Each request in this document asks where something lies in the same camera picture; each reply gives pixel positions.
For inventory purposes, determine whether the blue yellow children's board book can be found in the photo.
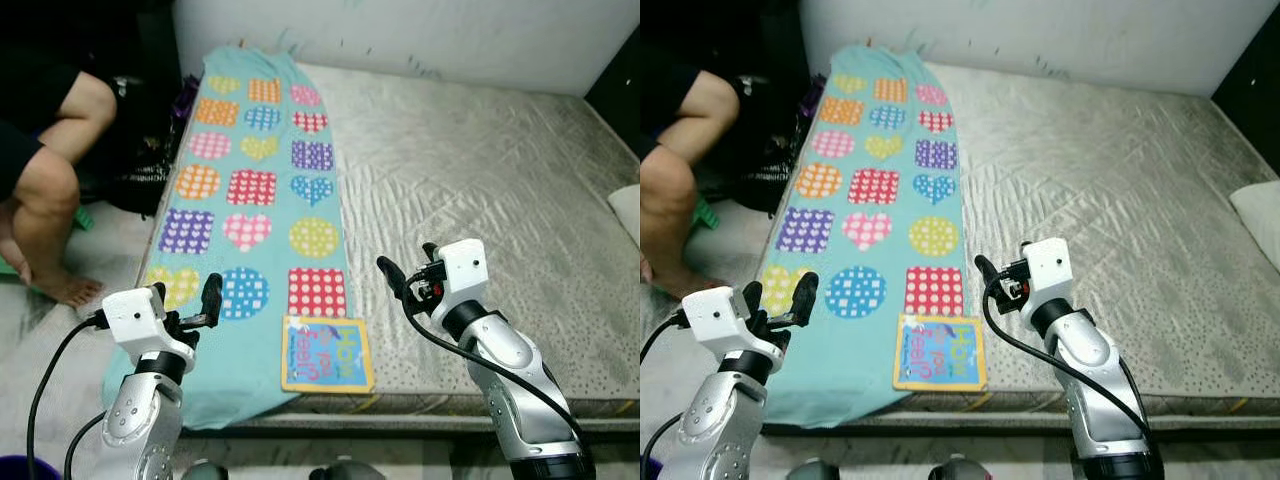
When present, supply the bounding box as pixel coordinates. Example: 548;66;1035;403
281;315;376;394
893;314;988;392

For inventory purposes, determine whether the grey quilted mattress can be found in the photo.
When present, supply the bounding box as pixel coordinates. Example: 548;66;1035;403
140;62;641;431
760;62;1280;431

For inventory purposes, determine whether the large black bag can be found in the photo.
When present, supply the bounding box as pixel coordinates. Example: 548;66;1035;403
735;75;826;213
95;75;201;216

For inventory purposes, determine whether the barefoot person in black shorts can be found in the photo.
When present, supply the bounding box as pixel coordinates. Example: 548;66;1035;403
0;60;119;306
640;60;741;299

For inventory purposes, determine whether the beige pillow with print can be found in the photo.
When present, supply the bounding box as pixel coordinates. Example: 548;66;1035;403
608;185;641;241
1228;180;1280;276

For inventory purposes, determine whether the teal blanket with colourful shapes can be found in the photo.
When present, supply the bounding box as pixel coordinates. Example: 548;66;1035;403
102;45;351;431
755;45;966;429

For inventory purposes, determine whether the grey robot right leg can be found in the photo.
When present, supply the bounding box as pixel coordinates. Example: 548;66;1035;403
925;455;993;480
310;455;386;480

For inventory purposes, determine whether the black tufted headboard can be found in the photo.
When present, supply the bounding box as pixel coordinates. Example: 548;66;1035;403
1210;30;1280;151
585;30;641;126

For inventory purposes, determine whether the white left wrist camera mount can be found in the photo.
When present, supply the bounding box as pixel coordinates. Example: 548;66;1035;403
683;285;761;351
102;285;171;351

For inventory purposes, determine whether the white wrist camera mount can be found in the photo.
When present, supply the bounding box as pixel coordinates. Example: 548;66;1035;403
432;240;489;311
683;285;761;351
1022;238;1074;306
102;285;171;351

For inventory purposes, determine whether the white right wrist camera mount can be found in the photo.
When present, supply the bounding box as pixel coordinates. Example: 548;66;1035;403
432;240;489;311
1022;238;1074;306

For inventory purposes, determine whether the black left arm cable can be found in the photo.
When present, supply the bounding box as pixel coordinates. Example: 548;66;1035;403
25;312;111;480
640;312;691;480

